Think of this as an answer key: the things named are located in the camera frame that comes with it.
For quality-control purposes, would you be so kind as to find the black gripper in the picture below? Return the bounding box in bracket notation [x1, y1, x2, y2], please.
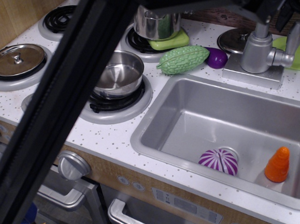
[275, 0, 300, 32]

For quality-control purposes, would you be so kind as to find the silver faucet lever handle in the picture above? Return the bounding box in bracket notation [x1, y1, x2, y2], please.
[266, 21, 300, 68]

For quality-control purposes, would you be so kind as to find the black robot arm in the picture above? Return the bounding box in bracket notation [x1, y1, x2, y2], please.
[0, 0, 285, 224]

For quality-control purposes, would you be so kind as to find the silver toy faucet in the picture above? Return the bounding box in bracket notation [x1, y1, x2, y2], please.
[222, 23, 285, 90]

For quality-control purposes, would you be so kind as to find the steel lid behind faucet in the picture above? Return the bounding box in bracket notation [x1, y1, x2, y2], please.
[217, 28, 252, 54]

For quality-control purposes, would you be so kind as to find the purple eggplant toy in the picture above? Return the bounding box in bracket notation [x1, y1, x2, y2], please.
[205, 47, 228, 69]

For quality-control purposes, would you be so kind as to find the green sponge toy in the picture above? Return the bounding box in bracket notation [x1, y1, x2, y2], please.
[147, 28, 190, 51]

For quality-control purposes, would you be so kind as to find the green bitter melon toy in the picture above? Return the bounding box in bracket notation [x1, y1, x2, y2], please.
[156, 46, 210, 75]

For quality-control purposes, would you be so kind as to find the tall steel pot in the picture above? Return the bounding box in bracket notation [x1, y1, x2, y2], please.
[133, 5, 181, 41]

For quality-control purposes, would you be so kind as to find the silver toy sink basin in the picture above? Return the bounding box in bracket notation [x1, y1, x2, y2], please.
[131, 74, 300, 210]

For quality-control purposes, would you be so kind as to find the orange carrot toy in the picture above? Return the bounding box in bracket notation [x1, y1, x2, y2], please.
[264, 146, 290, 183]

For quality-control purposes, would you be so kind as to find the back right stove burner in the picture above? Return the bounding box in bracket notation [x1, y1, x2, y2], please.
[120, 24, 174, 63]

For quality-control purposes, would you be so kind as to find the stove burner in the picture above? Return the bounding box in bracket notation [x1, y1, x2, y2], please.
[0, 44, 52, 92]
[38, 5, 76, 41]
[120, 24, 174, 63]
[80, 76, 153, 125]

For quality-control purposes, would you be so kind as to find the purple striped onion toy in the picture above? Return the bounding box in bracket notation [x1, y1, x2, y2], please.
[198, 148, 238, 176]

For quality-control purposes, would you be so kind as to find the steel saucepan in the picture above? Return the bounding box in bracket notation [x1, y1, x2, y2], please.
[93, 50, 144, 99]

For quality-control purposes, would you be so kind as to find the front right stove burner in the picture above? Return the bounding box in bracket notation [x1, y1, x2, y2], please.
[80, 76, 153, 125]

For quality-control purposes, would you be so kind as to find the back left stove burner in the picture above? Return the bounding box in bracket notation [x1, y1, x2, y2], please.
[38, 5, 76, 41]

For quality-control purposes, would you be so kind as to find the silver oven knob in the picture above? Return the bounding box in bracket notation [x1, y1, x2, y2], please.
[58, 150, 91, 181]

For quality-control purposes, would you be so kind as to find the steel lid on burner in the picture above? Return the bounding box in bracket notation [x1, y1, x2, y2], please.
[0, 43, 46, 78]

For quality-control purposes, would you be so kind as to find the front left stove burner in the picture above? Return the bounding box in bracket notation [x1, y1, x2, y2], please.
[0, 44, 52, 92]

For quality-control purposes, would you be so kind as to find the blue object on floor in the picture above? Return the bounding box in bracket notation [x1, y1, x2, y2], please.
[22, 202, 38, 224]

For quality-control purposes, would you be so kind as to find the silver dishwasher door handle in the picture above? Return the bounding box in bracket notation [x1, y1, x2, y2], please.
[107, 194, 170, 224]

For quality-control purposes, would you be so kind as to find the silver oven door handle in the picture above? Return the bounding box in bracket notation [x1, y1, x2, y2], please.
[37, 181, 88, 212]

